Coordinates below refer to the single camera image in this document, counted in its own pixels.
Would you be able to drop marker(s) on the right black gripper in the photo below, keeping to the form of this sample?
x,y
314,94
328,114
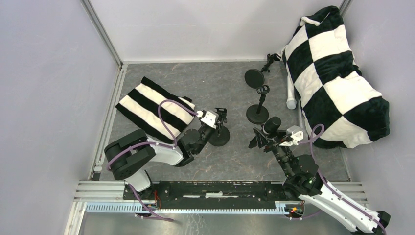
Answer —
x,y
267,141

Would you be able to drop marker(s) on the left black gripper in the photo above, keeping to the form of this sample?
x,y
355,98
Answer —
x,y
206,131

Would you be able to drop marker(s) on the black handheld microphone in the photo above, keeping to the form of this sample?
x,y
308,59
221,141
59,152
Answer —
x,y
271,125

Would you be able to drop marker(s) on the black mic stand with clip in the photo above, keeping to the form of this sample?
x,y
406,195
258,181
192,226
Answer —
x,y
221,135

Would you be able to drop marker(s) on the tipped black mic stand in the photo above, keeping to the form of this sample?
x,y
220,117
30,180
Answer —
x,y
254,78

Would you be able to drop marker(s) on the white tube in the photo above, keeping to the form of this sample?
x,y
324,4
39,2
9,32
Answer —
x,y
291,100

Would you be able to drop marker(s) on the grey tube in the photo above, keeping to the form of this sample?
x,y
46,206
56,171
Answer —
x,y
300,118

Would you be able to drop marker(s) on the black white striped towel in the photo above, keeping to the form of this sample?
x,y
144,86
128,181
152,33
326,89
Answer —
x,y
156,111

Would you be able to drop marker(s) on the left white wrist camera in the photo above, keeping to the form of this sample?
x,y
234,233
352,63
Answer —
x,y
207,117

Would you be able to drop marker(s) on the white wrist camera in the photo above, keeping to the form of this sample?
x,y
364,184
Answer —
x,y
207,117
294,135

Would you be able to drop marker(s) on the black mic stand ring holder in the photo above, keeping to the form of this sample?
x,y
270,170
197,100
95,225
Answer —
x,y
257,114

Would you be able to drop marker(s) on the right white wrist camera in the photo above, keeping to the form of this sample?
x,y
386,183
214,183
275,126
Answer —
x,y
294,135

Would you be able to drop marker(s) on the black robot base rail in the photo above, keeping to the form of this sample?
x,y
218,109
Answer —
x,y
218,195

